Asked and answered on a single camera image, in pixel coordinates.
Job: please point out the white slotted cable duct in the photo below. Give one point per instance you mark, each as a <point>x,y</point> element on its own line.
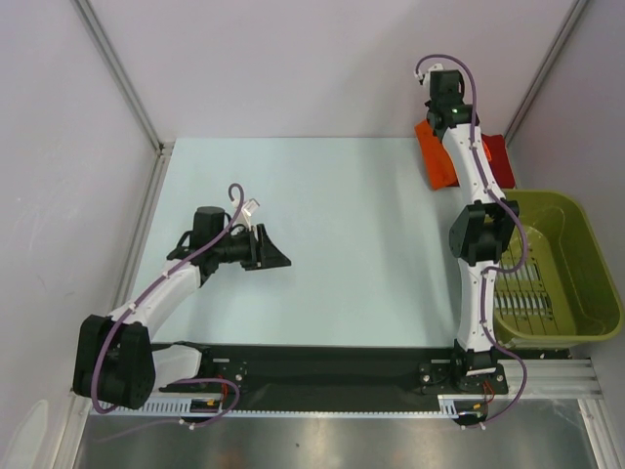
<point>181,407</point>

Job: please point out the aluminium corner post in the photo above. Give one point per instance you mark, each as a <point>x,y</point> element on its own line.
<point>95,29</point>
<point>571,20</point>

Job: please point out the right aluminium corner post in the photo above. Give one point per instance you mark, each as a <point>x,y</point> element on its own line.
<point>571,20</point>

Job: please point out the left aluminium corner post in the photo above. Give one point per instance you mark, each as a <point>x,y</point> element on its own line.
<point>95,29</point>

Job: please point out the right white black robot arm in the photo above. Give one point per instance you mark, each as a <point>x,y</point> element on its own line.
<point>482,232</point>

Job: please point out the olive green plastic basket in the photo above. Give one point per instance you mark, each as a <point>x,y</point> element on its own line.
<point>563,295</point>

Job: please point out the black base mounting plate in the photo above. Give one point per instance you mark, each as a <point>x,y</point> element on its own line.
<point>334,398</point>

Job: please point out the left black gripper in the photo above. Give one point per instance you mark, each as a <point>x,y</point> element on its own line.
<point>269,255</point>

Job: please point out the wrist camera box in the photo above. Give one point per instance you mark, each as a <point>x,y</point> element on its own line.
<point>422,73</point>
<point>244,216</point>

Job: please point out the orange t shirt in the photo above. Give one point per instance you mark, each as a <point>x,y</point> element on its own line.
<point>439,166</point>

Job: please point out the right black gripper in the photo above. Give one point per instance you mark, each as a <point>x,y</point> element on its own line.
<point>444,80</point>

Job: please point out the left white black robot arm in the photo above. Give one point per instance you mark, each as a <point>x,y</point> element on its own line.
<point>116,364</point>

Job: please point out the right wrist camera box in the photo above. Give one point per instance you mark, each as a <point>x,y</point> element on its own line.
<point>422,73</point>

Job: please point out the folded red t shirt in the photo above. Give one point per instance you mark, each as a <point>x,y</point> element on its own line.
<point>498,160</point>

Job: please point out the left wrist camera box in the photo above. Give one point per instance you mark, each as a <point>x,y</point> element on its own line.
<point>244,216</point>

